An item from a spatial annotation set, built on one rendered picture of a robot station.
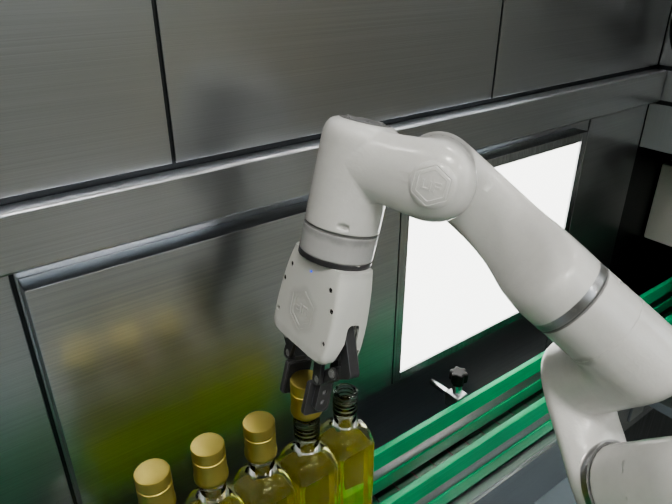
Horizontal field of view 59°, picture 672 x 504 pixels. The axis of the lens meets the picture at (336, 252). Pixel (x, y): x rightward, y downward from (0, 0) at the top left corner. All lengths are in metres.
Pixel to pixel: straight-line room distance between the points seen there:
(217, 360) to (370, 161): 0.33
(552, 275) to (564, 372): 0.13
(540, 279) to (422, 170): 0.15
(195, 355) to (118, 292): 0.13
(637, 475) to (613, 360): 0.10
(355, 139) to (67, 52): 0.26
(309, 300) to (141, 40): 0.29
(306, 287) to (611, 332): 0.28
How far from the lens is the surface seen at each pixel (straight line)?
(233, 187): 0.67
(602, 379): 0.61
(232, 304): 0.71
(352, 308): 0.57
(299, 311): 0.61
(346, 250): 0.56
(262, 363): 0.78
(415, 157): 0.52
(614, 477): 0.64
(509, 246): 0.62
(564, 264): 0.56
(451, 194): 0.51
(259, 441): 0.65
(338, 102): 0.74
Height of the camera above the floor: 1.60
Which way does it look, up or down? 27 degrees down
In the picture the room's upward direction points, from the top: straight up
